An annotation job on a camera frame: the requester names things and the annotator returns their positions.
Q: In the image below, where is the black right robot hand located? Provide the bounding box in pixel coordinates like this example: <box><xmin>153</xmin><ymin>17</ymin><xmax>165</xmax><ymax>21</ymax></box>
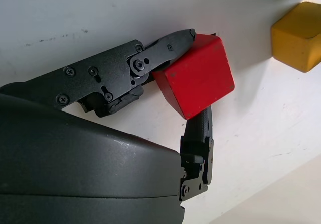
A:
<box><xmin>0</xmin><ymin>28</ymin><xmax>215</xmax><ymax>224</ymax></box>

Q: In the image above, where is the red wooden block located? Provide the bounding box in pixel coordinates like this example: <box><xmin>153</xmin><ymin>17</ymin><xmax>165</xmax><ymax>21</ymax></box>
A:
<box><xmin>151</xmin><ymin>33</ymin><xmax>235</xmax><ymax>121</ymax></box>

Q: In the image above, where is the yellow wooden block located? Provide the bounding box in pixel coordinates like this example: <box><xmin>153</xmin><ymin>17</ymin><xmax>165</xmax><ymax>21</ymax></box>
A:
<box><xmin>270</xmin><ymin>1</ymin><xmax>321</xmax><ymax>73</ymax></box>

